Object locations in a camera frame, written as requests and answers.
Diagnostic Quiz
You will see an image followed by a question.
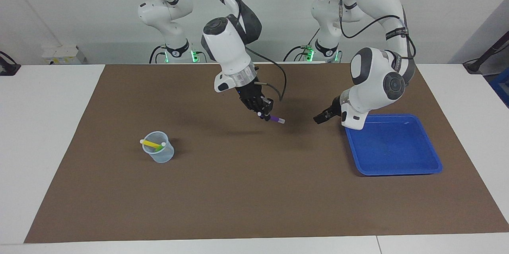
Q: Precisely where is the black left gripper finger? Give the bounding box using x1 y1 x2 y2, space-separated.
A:
313 108 335 125

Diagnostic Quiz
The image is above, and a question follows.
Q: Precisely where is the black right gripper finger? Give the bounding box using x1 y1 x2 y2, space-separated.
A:
260 96 274 116
243 99 268 121

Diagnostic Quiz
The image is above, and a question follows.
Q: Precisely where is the purple pen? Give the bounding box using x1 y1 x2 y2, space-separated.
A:
257 112 286 124

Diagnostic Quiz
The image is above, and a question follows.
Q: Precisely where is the blue plastic tray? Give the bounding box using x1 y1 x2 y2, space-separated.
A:
343 114 443 176

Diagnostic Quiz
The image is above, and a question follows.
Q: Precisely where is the brown table mat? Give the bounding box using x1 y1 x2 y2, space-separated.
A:
24 62 509 243

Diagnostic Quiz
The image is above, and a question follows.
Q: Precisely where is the translucent plastic cup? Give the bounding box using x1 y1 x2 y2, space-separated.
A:
142 131 175 164

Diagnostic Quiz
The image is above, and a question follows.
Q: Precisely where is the black stand pole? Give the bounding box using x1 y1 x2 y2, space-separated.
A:
463 31 509 74

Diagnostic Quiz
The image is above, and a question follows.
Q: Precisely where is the blue crate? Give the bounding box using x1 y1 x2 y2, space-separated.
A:
489 67 509 107

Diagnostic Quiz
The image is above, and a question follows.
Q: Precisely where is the white box with yellow labels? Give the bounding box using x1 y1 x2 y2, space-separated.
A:
42 45 86 65

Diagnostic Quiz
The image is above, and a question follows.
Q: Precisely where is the black table clamp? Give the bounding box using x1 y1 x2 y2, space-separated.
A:
0 50 21 76

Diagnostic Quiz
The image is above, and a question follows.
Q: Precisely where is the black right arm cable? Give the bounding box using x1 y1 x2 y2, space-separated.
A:
131 0 288 102

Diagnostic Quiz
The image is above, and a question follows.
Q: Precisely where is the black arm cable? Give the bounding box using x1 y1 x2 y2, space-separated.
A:
131 0 288 102
339 0 417 62

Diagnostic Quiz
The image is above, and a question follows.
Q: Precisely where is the black left base cable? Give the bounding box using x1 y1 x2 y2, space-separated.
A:
283 27 321 62

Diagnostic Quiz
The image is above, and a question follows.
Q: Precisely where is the black base cable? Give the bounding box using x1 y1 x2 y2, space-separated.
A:
283 27 321 62
149 45 167 64

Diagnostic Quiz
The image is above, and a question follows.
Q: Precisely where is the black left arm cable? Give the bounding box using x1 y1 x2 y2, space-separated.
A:
339 0 417 62

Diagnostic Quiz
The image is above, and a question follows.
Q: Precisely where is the black right base cable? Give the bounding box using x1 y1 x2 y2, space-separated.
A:
149 45 167 64

